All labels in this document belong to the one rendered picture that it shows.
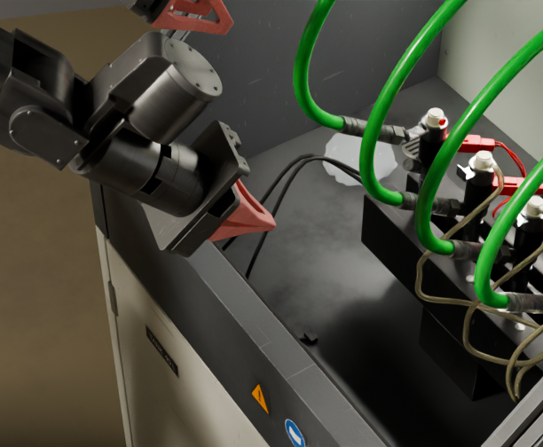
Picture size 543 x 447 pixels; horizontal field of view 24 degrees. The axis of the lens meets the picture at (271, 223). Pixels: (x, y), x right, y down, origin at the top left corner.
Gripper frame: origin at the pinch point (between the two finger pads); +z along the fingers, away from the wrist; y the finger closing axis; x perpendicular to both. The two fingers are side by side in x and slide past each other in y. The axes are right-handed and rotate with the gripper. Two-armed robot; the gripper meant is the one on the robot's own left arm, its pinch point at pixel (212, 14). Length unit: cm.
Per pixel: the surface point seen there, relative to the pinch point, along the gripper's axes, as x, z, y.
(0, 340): 87, 64, 113
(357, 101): 2, 49, 44
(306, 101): 1.7, 13.4, -0.4
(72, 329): 78, 75, 110
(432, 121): -3.5, 31.4, 5.4
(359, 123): 0.8, 22.0, 2.5
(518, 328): 7.6, 44.4, -10.8
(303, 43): -2.7, 8.4, -1.7
